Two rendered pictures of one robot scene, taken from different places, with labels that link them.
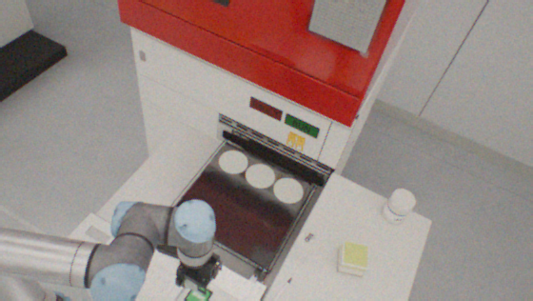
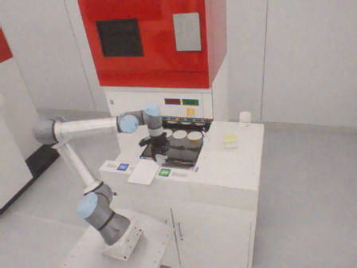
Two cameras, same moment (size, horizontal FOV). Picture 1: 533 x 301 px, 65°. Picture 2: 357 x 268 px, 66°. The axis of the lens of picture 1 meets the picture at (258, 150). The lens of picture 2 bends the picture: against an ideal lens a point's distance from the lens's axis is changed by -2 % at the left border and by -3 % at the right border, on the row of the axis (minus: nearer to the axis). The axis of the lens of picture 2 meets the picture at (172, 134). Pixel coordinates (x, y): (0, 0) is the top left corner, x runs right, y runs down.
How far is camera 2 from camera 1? 0.81 m
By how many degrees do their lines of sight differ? 18
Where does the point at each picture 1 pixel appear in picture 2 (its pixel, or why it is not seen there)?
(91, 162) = not seen: hidden behind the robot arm
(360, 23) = (194, 39)
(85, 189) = not seen: hidden behind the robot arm
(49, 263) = (103, 122)
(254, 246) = (185, 156)
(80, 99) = not seen: hidden behind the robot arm
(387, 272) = (249, 144)
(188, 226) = (150, 108)
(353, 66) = (198, 58)
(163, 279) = (147, 171)
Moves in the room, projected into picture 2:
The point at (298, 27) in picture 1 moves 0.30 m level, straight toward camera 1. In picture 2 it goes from (172, 51) to (172, 68)
